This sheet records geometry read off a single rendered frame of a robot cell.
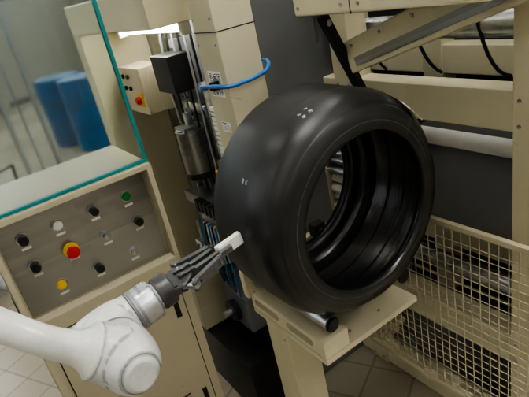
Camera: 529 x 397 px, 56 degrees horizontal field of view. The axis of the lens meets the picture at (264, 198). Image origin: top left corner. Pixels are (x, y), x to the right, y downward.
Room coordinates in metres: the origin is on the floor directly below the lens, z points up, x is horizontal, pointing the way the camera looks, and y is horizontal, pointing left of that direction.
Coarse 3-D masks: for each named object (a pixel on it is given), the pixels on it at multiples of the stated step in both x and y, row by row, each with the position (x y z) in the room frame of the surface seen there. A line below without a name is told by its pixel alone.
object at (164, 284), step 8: (168, 272) 0.99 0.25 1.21; (192, 272) 0.96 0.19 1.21; (152, 280) 0.93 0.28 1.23; (160, 280) 0.93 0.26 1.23; (168, 280) 0.93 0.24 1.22; (176, 280) 0.94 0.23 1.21; (184, 280) 0.93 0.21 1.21; (160, 288) 0.91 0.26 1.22; (168, 288) 0.91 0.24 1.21; (176, 288) 0.92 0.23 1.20; (160, 296) 0.91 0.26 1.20; (168, 296) 0.91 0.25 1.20; (176, 296) 0.91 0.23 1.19; (168, 304) 0.91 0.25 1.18
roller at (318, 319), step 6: (300, 312) 1.14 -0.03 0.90; (306, 312) 1.12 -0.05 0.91; (312, 318) 1.10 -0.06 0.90; (318, 318) 1.08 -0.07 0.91; (324, 318) 1.07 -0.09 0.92; (330, 318) 1.06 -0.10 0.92; (336, 318) 1.06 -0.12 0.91; (318, 324) 1.08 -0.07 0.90; (324, 324) 1.05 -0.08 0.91; (330, 324) 1.05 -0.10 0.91; (336, 324) 1.06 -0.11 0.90; (330, 330) 1.05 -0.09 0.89
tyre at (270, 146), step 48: (288, 96) 1.22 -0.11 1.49; (336, 96) 1.13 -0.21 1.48; (384, 96) 1.18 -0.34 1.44; (240, 144) 1.16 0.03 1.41; (288, 144) 1.04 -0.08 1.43; (336, 144) 1.05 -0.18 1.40; (384, 144) 1.40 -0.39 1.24; (240, 192) 1.07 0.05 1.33; (288, 192) 0.99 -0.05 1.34; (384, 192) 1.39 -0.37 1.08; (432, 192) 1.21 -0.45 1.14; (288, 240) 0.97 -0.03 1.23; (336, 240) 1.38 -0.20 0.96; (384, 240) 1.30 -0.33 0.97; (288, 288) 0.98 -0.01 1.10; (336, 288) 1.02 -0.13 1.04; (384, 288) 1.10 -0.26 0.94
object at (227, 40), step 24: (192, 0) 1.48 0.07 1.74; (216, 0) 1.41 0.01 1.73; (240, 0) 1.45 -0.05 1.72; (192, 24) 1.51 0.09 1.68; (216, 24) 1.41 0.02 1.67; (240, 24) 1.44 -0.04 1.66; (216, 48) 1.41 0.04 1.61; (240, 48) 1.43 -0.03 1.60; (240, 72) 1.43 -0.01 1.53; (240, 96) 1.42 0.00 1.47; (264, 96) 1.46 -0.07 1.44; (216, 120) 1.50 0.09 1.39; (240, 120) 1.41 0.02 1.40; (288, 336) 1.41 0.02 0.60; (288, 360) 1.42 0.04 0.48; (312, 360) 1.44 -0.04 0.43; (288, 384) 1.46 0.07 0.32; (312, 384) 1.43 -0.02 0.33
